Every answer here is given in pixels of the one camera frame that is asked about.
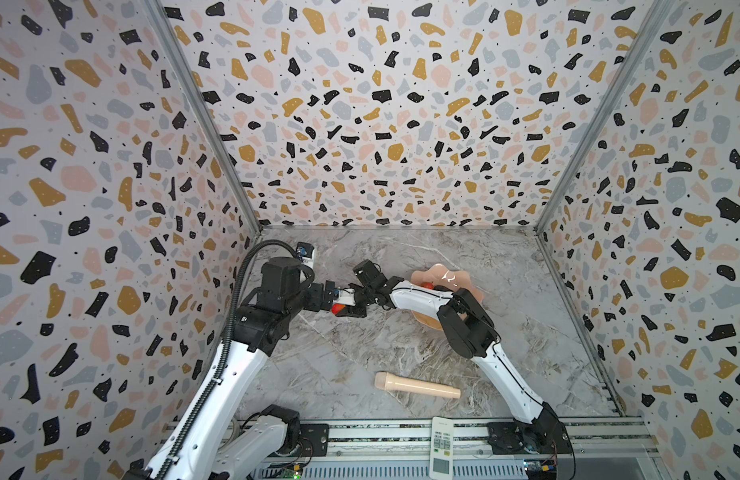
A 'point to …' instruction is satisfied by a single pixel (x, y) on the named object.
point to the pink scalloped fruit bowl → (439, 275)
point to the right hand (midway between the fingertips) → (333, 299)
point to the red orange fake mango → (336, 308)
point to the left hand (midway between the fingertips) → (313, 275)
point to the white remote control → (441, 458)
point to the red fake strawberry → (428, 285)
